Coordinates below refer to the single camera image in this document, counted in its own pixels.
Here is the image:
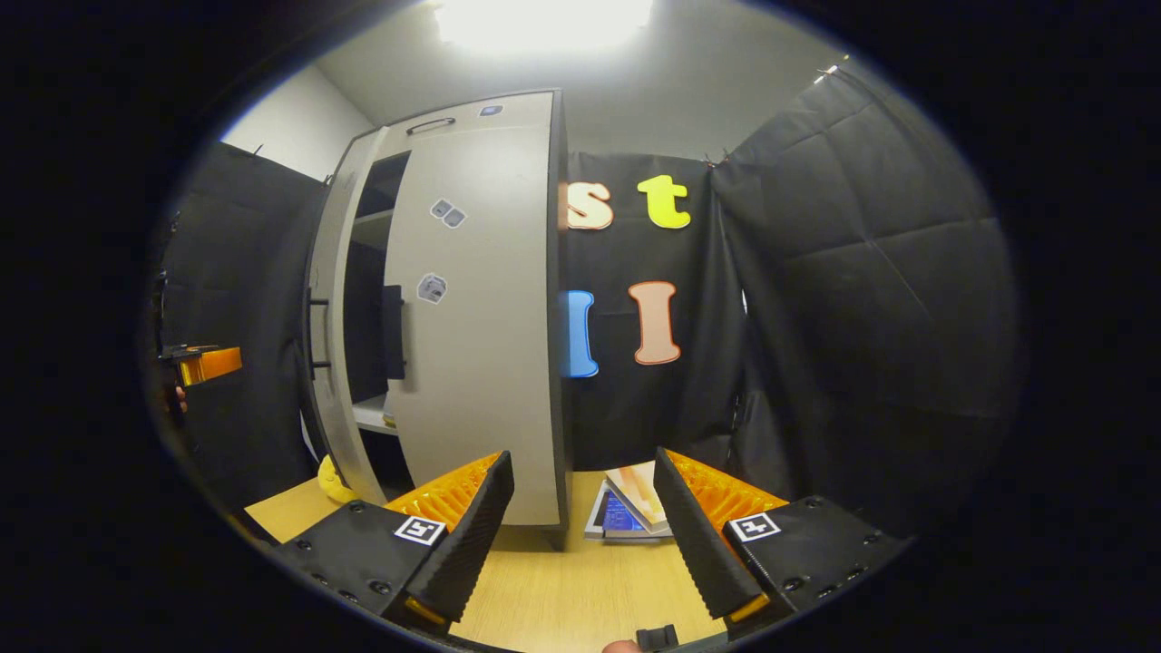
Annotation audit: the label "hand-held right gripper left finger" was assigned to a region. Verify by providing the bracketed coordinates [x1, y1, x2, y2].
[272, 449, 516, 636]

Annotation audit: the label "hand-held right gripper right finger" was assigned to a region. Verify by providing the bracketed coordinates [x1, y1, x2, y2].
[653, 446, 912, 636]

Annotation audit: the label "grey cabinet door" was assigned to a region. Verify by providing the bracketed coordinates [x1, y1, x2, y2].
[304, 127, 391, 506]
[381, 122, 563, 529]

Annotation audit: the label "grey shoe cabinet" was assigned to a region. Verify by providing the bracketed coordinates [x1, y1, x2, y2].
[336, 88, 574, 550]

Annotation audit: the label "grey cabinet drawer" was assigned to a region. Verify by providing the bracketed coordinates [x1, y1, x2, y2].
[349, 91, 556, 151]

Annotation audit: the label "blue book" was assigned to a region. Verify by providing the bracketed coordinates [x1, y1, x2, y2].
[583, 481, 674, 542]

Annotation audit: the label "black backdrop cloth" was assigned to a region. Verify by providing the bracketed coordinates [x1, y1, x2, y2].
[558, 150, 749, 473]

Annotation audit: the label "large ceiling light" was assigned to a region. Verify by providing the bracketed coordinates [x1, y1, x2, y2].
[434, 0, 656, 54]

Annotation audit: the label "black door handle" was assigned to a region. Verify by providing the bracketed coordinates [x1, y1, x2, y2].
[307, 288, 332, 380]
[381, 284, 406, 380]

